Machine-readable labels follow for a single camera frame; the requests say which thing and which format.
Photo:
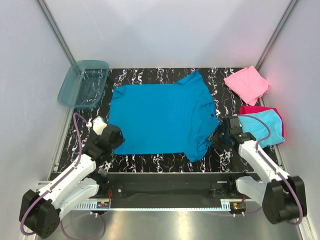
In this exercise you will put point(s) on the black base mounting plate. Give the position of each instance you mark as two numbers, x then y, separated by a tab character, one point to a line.
181	187

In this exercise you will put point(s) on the corner frame post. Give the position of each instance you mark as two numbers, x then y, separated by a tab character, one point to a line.
276	33
56	30

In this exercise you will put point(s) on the light blue folded t-shirt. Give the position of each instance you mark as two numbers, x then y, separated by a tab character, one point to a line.
259	131

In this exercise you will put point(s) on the teal plastic bin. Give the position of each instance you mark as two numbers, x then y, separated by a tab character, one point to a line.
84	85

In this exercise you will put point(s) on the left corner frame post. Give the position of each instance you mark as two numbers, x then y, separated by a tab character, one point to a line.
56	30

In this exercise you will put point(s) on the magenta folded t-shirt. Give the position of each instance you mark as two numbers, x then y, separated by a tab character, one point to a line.
247	109

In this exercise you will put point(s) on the slotted cable duct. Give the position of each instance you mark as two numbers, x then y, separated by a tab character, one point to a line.
209	205

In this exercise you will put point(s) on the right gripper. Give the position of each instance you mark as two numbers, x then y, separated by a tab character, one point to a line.
214	139

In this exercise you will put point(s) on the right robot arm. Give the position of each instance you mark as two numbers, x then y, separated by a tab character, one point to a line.
282	197

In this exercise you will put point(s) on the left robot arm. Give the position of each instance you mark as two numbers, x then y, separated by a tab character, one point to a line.
41	211

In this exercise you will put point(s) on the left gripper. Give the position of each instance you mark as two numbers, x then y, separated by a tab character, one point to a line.
120	140

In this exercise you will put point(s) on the pink folded t-shirt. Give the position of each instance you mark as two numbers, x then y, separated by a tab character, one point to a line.
248	84

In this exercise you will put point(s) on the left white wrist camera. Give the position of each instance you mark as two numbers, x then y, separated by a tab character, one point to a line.
97	125

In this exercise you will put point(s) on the right corner frame post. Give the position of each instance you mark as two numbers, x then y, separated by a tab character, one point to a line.
276	33

